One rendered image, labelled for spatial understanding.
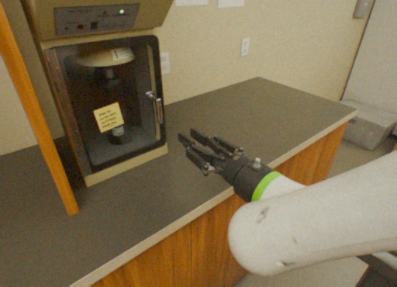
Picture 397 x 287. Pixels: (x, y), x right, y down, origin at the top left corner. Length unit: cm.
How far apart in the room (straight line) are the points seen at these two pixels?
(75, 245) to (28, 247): 12
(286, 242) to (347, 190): 10
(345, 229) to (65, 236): 68
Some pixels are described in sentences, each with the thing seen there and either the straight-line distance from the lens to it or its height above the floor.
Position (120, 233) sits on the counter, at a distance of 75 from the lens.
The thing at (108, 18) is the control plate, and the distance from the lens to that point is 69.
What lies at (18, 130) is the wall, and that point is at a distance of 125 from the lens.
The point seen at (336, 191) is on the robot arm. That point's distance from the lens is 31.
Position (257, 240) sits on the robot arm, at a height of 123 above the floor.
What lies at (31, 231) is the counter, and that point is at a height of 94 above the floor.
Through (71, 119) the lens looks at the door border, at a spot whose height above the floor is 120.
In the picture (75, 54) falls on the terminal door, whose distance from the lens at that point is 73.
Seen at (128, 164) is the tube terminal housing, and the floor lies 96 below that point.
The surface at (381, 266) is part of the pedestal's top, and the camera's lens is 83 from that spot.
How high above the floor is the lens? 152
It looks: 32 degrees down
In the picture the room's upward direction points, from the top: straight up
